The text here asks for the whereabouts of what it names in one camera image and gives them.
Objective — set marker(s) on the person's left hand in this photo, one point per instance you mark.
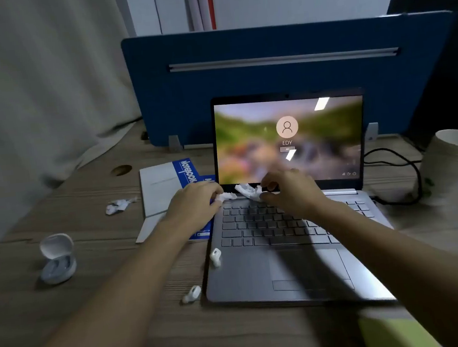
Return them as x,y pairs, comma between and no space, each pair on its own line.
194,207

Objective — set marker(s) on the person's right hand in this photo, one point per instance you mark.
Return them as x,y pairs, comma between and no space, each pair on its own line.
295,193

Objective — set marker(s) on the blue and white notebook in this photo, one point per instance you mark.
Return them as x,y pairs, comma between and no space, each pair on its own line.
149,227
208,178
159,186

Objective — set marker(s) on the white earbud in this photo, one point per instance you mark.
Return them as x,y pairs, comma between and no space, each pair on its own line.
193,294
215,257

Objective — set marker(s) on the silver laptop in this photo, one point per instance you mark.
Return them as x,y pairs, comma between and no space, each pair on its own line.
303,273

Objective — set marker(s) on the white earbud case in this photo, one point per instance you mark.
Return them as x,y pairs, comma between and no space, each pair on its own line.
58,268

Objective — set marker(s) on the yellow sticky note pad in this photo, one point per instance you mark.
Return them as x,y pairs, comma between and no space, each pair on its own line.
390,337

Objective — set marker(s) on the person's right forearm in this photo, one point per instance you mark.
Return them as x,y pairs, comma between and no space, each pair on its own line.
404,275

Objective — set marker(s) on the person's left forearm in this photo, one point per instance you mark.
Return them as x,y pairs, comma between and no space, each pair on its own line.
117,311

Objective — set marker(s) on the wooden desk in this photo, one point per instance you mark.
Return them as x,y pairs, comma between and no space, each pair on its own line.
99,252

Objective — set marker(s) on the blue desk divider panel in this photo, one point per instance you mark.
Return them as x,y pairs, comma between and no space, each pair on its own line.
245,93

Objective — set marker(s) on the stack of white paper cups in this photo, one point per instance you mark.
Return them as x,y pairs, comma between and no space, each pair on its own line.
446,166

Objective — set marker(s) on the black divider panel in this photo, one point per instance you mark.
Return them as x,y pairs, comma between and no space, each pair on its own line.
446,77

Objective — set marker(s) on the white tube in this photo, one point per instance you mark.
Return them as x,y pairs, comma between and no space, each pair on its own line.
192,5
203,4

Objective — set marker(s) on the beige curtain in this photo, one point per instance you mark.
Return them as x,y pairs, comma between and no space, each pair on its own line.
24,98

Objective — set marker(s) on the red strip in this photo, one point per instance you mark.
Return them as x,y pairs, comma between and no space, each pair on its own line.
210,3

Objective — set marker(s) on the grey divider bracket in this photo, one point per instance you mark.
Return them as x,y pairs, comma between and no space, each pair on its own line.
175,144
371,131

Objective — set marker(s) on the silver divider rail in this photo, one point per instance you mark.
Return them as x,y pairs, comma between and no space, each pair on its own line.
282,60

